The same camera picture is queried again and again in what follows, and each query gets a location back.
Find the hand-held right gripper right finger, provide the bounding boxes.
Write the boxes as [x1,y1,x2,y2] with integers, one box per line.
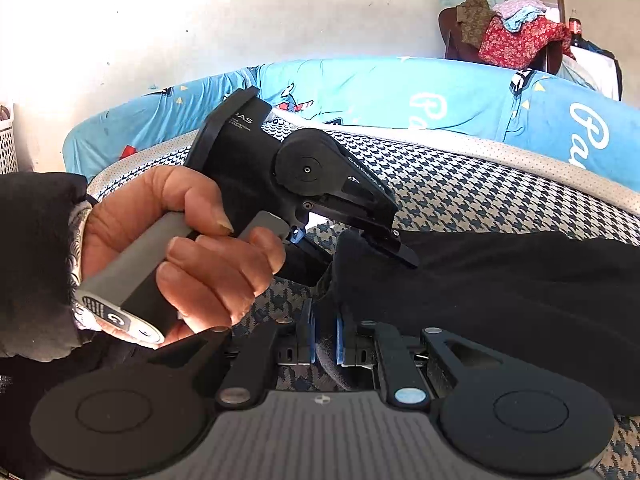
[335,304,502,408]

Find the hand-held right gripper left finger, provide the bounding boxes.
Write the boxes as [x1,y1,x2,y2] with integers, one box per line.
[149,299,317,408]

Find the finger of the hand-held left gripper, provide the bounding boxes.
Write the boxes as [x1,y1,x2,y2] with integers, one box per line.
[344,210,421,269]

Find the black t-shirt with red print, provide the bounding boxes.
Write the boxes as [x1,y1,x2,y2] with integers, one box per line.
[280,227,640,416]

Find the pile of clothes on chair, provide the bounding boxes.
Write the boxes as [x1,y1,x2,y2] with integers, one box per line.
[439,7,566,73]

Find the person's left hand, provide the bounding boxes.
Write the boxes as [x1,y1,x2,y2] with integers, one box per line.
[80,165,288,347]

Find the blue printed cushion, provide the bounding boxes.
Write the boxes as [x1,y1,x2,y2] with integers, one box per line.
[62,56,640,181]

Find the beige dotted sheet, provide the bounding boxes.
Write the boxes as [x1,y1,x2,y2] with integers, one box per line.
[87,122,640,206]

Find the red floral cloth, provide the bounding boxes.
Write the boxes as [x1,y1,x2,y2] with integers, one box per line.
[477,14,573,68]

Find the white plastic basket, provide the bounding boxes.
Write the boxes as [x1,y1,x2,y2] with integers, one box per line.
[0,102,21,176]

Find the olive floral cloth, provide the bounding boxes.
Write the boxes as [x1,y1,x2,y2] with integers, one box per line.
[452,0,496,46]

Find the white cloth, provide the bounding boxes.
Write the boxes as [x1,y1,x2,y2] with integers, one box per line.
[560,42,623,101]

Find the pink and blue cloth pile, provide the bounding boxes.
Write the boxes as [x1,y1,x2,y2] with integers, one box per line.
[492,0,548,31]

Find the cola bottle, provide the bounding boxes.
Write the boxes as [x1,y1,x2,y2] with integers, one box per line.
[567,9,583,53]

